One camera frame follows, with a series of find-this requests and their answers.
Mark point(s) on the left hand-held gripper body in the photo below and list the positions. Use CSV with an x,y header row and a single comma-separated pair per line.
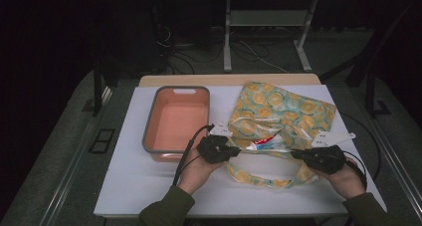
x,y
214,149

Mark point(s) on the orange slice print cloth bag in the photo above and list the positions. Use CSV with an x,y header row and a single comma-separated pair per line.
x,y
282,106

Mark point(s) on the person's right hand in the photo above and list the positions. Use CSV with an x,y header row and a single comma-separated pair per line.
x,y
348,182

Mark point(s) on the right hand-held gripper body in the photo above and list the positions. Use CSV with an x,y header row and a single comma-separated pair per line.
x,y
326,159

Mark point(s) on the black floor socket plate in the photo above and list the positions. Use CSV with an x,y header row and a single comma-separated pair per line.
x,y
102,140

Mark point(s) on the aluminium floor rail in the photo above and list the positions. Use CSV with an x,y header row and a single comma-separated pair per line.
x,y
394,153
76,153

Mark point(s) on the black stand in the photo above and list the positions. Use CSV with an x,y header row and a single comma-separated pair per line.
x,y
370,86
97,90

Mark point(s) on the white red toothpaste tube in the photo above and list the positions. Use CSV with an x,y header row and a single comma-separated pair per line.
x,y
265,143

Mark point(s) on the pink basin with grey rim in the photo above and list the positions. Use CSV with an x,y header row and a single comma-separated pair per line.
x,y
175,119

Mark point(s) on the person's left hand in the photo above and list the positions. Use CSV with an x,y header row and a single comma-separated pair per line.
x,y
195,173

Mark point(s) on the grey metal frame table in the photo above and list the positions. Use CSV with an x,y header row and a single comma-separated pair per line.
x,y
227,37

